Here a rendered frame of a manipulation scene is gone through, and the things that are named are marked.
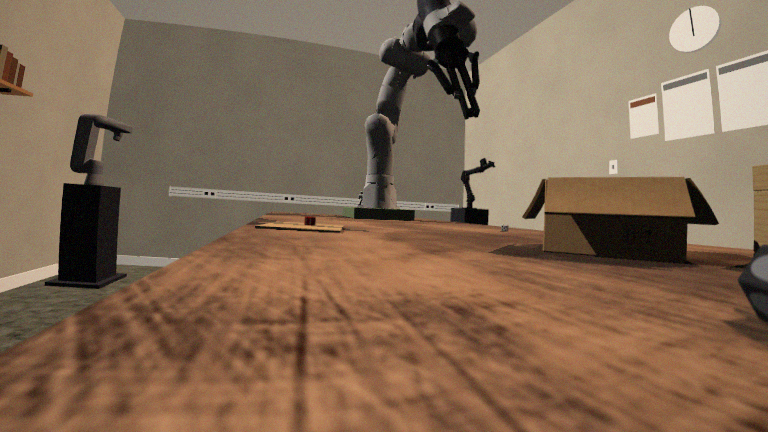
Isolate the brown cardboard box with flaps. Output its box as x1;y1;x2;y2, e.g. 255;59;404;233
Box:
522;177;719;263

